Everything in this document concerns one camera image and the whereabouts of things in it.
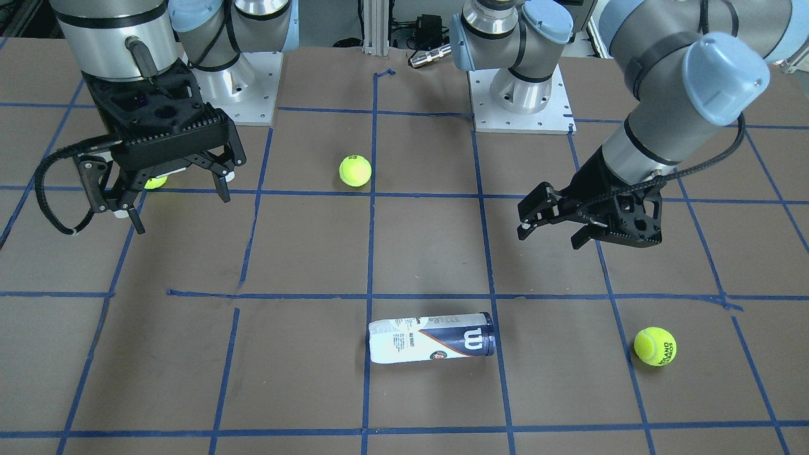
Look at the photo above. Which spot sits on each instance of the white blue tennis ball can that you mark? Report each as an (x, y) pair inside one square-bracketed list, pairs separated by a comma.
[(413, 339)]

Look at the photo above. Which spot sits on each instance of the brown paper table cover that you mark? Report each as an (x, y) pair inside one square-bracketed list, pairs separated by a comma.
[(242, 327)]

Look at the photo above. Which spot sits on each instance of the tennis ball near can side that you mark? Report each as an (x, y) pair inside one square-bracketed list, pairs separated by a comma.
[(655, 346)]

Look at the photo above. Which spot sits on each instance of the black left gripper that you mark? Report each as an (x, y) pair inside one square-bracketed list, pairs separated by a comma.
[(589, 181)]

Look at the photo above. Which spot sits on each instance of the metal base plate arm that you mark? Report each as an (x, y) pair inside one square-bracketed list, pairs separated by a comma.
[(247, 91), (521, 101)]

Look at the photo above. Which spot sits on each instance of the tennis ball near arm bases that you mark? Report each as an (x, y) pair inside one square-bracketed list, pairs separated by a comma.
[(155, 183)]

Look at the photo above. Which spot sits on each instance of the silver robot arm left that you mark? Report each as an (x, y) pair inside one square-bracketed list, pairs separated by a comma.
[(693, 67)]

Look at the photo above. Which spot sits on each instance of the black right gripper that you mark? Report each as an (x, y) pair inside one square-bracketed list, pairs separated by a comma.
[(95, 179)]

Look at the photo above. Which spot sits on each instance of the tennis ball centre table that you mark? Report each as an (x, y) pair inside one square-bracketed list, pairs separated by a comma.
[(355, 170)]

